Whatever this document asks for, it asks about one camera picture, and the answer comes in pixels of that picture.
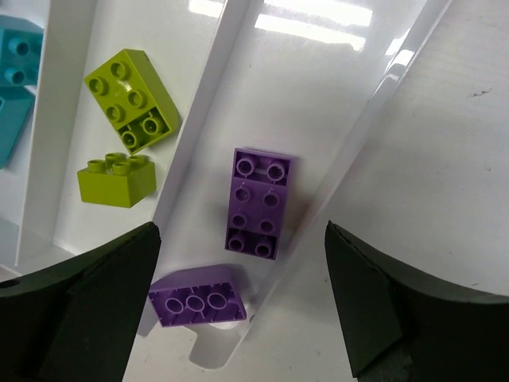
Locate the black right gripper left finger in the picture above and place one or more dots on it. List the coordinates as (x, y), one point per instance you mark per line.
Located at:
(77, 320)

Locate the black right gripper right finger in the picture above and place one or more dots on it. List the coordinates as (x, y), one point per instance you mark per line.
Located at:
(402, 324)

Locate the purple semicircle printed piece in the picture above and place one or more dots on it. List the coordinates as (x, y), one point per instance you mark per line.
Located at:
(202, 295)

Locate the lime 2x2 lego brick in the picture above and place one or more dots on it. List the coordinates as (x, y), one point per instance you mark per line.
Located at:
(117, 180)

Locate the purple scalloped lego brick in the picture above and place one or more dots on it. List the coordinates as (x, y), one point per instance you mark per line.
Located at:
(259, 191)

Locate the lime curved lego brick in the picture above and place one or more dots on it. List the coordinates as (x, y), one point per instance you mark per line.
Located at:
(134, 100)

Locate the teal square lego brick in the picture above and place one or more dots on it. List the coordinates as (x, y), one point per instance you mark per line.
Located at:
(21, 44)

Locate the teal 2x4 lego brick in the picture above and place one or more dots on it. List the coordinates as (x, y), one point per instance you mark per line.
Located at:
(16, 104)

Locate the white compartment tray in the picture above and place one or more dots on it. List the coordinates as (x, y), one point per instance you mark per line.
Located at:
(176, 156)

